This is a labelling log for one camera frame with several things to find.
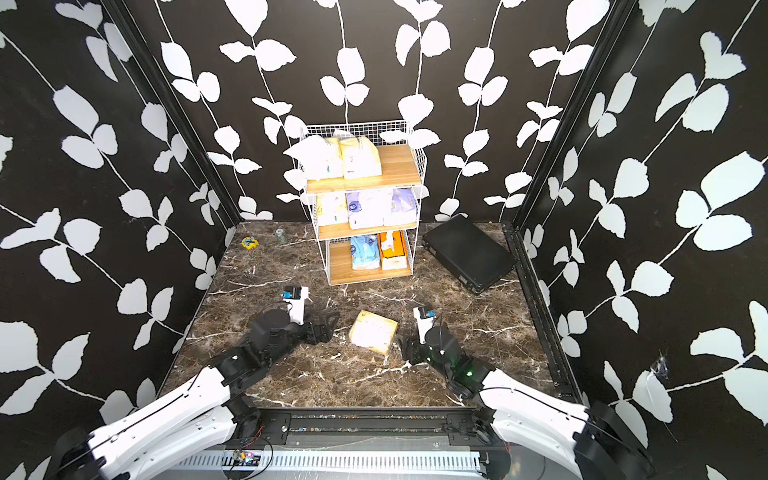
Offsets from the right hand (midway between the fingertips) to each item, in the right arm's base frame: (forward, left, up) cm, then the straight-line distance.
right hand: (402, 330), depth 82 cm
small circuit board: (-29, +38, -9) cm, 49 cm away
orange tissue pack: (+29, +3, 0) cm, 30 cm away
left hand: (+2, +20, +8) cm, 21 cm away
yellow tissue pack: (+2, +9, -5) cm, 10 cm away
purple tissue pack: (+28, +1, +21) cm, 35 cm away
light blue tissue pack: (+31, +13, -3) cm, 34 cm away
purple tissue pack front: (+24, +10, +23) cm, 35 cm away
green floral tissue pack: (+27, +20, +21) cm, 40 cm away
